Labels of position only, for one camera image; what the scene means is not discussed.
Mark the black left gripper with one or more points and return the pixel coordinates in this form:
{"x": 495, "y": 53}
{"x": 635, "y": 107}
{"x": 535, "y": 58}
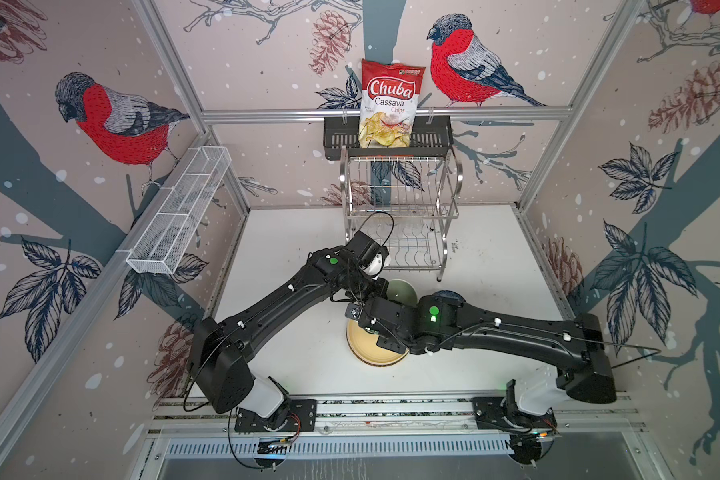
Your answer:
{"x": 379, "y": 293}

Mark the yellow plate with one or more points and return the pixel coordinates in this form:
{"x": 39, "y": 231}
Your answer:
{"x": 363, "y": 346}

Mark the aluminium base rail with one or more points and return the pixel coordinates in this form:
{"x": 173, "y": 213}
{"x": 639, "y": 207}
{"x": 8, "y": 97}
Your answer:
{"x": 352, "y": 426}

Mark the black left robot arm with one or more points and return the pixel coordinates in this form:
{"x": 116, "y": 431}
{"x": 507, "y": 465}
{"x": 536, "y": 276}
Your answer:
{"x": 220, "y": 351}

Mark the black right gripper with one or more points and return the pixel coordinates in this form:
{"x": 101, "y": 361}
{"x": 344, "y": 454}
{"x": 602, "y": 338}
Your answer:
{"x": 388, "y": 346}

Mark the black wall shelf basket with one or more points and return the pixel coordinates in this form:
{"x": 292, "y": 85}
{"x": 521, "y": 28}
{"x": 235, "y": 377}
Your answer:
{"x": 425, "y": 137}

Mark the white wire mesh basket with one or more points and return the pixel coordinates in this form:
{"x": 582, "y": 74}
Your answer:
{"x": 168, "y": 235}

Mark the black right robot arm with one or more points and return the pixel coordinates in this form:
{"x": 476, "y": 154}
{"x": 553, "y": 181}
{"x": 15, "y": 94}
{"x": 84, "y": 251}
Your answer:
{"x": 574, "y": 364}

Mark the silver two-tier dish rack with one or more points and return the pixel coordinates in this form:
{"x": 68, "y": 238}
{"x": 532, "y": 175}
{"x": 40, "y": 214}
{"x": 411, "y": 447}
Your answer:
{"x": 405, "y": 200}

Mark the red Chuba chips bag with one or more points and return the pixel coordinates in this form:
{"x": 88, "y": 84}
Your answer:
{"x": 390, "y": 92}

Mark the light green bowl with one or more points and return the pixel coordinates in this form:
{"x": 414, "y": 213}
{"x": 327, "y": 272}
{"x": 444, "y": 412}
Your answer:
{"x": 401, "y": 292}

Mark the blue white patterned bowl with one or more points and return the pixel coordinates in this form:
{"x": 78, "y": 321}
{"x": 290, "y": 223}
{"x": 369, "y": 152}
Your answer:
{"x": 449, "y": 294}

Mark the aluminium frame corner post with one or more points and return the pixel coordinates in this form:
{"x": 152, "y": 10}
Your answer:
{"x": 158, "y": 33}

